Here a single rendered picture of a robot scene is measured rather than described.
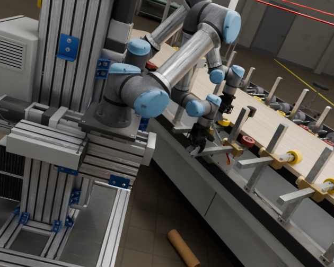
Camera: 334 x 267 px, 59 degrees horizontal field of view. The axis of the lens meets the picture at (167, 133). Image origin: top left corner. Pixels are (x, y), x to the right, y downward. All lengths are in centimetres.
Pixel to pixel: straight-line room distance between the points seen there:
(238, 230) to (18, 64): 167
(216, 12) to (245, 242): 151
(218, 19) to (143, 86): 38
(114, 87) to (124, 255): 126
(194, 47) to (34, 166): 99
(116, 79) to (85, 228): 104
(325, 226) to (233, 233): 66
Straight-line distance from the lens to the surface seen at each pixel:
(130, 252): 210
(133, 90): 104
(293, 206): 164
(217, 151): 169
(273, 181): 193
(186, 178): 246
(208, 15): 120
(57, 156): 115
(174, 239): 219
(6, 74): 141
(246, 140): 185
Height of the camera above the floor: 159
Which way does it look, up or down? 26 degrees down
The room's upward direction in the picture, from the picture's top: 19 degrees clockwise
